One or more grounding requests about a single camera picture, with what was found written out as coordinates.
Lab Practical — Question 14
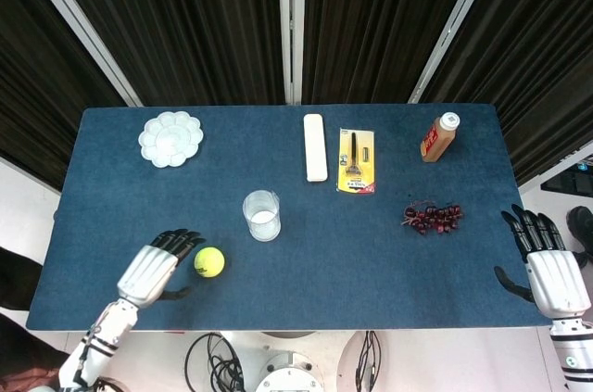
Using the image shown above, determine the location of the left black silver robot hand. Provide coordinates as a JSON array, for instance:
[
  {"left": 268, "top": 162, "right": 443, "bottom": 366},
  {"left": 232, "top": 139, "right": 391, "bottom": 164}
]
[{"left": 115, "top": 228, "right": 208, "bottom": 310}]

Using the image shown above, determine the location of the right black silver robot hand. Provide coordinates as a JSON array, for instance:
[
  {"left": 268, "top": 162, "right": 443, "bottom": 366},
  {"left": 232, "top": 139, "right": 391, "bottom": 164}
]
[{"left": 493, "top": 204, "right": 593, "bottom": 320}]

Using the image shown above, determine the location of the yellow tennis ball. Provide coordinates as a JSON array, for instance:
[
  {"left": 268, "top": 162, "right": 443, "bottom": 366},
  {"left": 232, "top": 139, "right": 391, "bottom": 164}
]
[{"left": 193, "top": 247, "right": 226, "bottom": 279}]

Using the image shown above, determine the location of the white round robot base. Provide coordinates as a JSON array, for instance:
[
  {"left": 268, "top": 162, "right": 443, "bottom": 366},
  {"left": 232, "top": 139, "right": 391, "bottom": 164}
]
[{"left": 231, "top": 331, "right": 354, "bottom": 392}]

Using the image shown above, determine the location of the black monitor device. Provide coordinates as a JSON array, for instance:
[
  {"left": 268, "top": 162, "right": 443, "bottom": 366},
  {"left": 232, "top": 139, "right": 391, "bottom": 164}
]
[{"left": 539, "top": 145, "right": 593, "bottom": 195}]

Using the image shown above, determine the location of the clear plastic measuring cup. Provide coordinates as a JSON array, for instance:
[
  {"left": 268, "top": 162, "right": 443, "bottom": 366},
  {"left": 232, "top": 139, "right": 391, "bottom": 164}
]
[{"left": 242, "top": 189, "right": 283, "bottom": 243}]

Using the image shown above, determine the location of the white flower-shaped paint palette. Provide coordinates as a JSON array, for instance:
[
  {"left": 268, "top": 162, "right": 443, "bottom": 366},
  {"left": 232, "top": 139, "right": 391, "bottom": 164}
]
[{"left": 138, "top": 110, "right": 206, "bottom": 169}]

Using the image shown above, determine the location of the bunch of dark red grapes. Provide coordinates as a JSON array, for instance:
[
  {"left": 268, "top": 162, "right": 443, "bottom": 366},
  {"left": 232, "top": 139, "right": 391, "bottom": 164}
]
[{"left": 399, "top": 199, "right": 464, "bottom": 236}]

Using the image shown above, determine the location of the blue table cloth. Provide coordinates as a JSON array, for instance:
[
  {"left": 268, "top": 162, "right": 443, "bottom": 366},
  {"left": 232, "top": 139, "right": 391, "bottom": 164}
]
[{"left": 25, "top": 103, "right": 555, "bottom": 333}]

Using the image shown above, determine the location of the brown juice bottle white cap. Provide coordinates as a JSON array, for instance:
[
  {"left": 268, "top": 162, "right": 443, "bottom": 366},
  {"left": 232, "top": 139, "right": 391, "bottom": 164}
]
[{"left": 420, "top": 111, "right": 461, "bottom": 164}]

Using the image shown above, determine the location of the long white plastic case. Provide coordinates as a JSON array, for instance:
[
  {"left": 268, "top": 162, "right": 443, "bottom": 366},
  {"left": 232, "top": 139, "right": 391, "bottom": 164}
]
[{"left": 303, "top": 113, "right": 329, "bottom": 183}]

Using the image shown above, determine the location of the black pleated curtain panel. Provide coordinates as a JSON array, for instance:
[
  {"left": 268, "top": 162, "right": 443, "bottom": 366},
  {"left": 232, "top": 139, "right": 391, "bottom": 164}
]
[
  {"left": 300, "top": 0, "right": 484, "bottom": 106},
  {"left": 0, "top": 0, "right": 127, "bottom": 190},
  {"left": 423, "top": 0, "right": 593, "bottom": 188},
  {"left": 42, "top": 0, "right": 286, "bottom": 107}
]

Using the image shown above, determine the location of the razor in yellow blister pack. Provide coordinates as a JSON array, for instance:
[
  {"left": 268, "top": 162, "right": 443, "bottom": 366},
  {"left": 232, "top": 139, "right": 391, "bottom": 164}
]
[{"left": 336, "top": 127, "right": 377, "bottom": 196}]

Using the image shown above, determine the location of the black cable bundle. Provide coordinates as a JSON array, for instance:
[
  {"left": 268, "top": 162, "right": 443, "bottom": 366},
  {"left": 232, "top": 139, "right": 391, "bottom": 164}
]
[
  {"left": 353, "top": 330, "right": 384, "bottom": 392},
  {"left": 184, "top": 331, "right": 246, "bottom": 392}
]

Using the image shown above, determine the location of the white frame post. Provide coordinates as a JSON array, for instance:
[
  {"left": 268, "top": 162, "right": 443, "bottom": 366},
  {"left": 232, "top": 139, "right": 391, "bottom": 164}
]
[
  {"left": 276, "top": 0, "right": 307, "bottom": 106},
  {"left": 407, "top": 0, "right": 504, "bottom": 106},
  {"left": 11, "top": 0, "right": 143, "bottom": 108}
]

